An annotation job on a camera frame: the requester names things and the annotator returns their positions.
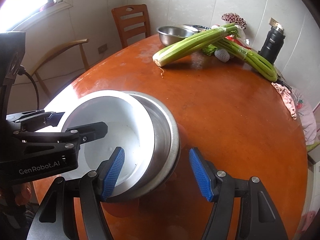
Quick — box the window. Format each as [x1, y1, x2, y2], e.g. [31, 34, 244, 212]
[0, 0, 74, 34]

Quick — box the black thermos bottle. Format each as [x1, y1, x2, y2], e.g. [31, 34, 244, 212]
[257, 27, 285, 64]

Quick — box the pink frilly cloth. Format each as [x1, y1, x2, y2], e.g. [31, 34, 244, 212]
[272, 82, 298, 120]

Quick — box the red paper bowl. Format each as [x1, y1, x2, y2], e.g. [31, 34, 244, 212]
[60, 90, 157, 198]

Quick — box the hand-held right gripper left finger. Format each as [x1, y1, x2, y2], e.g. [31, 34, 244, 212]
[26, 147, 125, 240]

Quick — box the curved-back wooden chair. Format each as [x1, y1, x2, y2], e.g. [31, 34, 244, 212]
[32, 39, 90, 98]

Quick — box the green cloth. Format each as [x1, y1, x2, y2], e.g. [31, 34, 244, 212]
[306, 141, 320, 153]

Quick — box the brown slatted wooden chair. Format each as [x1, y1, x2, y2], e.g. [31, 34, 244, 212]
[111, 4, 152, 49]

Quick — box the metal pan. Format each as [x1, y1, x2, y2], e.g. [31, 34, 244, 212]
[122, 91, 181, 199]

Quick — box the red plastic bag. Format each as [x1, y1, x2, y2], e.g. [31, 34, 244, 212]
[225, 35, 250, 49]

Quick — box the deep stainless steel bowl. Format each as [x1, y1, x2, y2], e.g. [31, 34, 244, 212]
[157, 26, 197, 47]

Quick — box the black cable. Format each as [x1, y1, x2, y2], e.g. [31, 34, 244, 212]
[19, 66, 40, 112]

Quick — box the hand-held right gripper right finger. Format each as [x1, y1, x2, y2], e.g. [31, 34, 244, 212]
[189, 147, 289, 240]

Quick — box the wall power socket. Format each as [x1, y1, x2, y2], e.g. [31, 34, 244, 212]
[269, 17, 284, 29]

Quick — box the pink strawberry print garment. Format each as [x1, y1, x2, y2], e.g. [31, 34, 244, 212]
[287, 86, 320, 143]

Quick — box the fruit in white foam net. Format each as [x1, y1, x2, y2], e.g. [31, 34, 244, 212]
[214, 49, 230, 62]

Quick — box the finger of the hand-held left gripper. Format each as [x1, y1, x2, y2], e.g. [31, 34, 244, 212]
[15, 122, 108, 150]
[5, 110, 66, 132]

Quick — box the person's left hand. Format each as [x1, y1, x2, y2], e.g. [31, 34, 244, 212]
[14, 181, 34, 207]

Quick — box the dark floral clothing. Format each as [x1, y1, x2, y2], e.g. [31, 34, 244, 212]
[0, 185, 40, 240]

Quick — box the celery bunch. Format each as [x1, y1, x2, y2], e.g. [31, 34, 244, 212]
[152, 23, 238, 67]
[212, 36, 278, 82]

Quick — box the green leafy vegetable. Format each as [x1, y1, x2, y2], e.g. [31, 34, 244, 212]
[202, 44, 218, 56]

